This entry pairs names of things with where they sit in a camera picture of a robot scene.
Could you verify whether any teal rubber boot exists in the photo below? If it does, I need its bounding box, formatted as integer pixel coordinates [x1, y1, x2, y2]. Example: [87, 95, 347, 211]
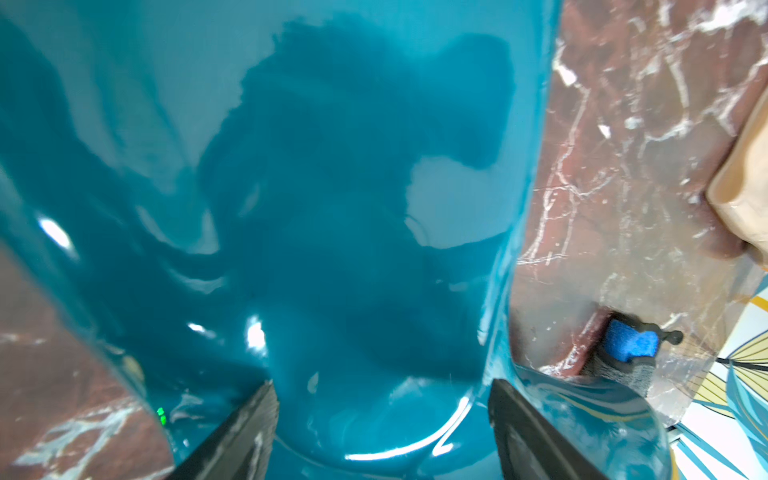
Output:
[1, 1, 676, 479]

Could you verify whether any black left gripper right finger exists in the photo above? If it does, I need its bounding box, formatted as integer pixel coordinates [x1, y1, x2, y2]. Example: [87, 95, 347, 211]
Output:
[488, 379, 605, 480]

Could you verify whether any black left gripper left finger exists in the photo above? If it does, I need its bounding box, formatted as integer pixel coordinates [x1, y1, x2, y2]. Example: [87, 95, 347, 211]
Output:
[167, 381, 280, 480]

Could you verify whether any beige rubber boot right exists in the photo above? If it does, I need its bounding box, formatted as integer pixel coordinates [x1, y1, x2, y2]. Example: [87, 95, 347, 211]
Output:
[706, 93, 767, 269]

